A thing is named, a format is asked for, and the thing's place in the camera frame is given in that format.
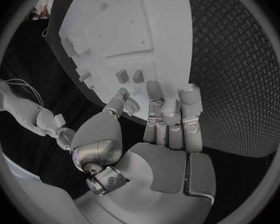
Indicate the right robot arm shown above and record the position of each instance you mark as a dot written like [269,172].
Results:
[20,110]

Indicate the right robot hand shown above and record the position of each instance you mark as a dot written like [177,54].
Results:
[65,136]

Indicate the white task board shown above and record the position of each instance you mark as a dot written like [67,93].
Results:
[121,31]

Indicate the rounded block part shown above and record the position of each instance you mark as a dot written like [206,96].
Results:
[138,76]

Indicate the square block part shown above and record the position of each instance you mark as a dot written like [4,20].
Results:
[122,76]

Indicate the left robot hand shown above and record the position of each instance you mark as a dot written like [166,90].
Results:
[140,171]

